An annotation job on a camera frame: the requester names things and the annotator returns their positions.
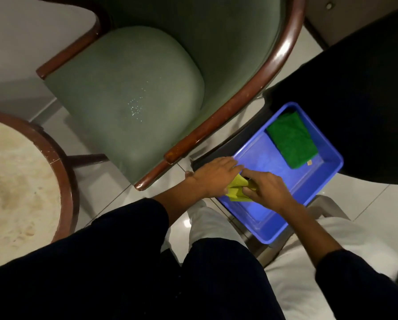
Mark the person's left hand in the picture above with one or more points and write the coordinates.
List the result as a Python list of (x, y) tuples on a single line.
[(212, 178)]

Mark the person's right hand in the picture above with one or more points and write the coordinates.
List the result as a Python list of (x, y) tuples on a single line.
[(272, 193)]

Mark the person's right thumb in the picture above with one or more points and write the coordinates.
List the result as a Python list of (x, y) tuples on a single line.
[(250, 193)]

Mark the person's left fingers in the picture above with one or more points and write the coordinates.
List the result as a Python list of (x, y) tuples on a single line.
[(231, 165)]

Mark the yellow cloth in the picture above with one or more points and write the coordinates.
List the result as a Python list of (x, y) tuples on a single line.
[(236, 189)]

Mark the person's left forearm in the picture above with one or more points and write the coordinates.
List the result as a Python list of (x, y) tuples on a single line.
[(174, 199)]

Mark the person's right forearm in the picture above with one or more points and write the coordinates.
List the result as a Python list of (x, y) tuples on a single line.
[(307, 234)]

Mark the blue plastic tray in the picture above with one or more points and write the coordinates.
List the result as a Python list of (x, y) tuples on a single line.
[(262, 153)]

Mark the green cloth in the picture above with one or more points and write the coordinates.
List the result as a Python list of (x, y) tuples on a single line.
[(292, 139)]

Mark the grey metal stand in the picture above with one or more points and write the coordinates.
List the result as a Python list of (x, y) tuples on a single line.
[(322, 206)]

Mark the white trousers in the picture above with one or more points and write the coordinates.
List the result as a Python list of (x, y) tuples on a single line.
[(295, 283)]

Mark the green wooden-framed armchair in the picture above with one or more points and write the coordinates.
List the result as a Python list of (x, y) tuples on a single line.
[(125, 96)]

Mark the dark long-sleeved shirt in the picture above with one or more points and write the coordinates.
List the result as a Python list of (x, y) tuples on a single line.
[(102, 266)]

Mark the round metal knob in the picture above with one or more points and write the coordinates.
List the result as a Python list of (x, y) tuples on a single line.
[(329, 5)]

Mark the brown cabinet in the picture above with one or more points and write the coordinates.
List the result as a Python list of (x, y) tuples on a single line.
[(352, 16)]

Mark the round wooden-rimmed stone table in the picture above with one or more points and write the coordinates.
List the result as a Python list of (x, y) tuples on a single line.
[(15, 183)]

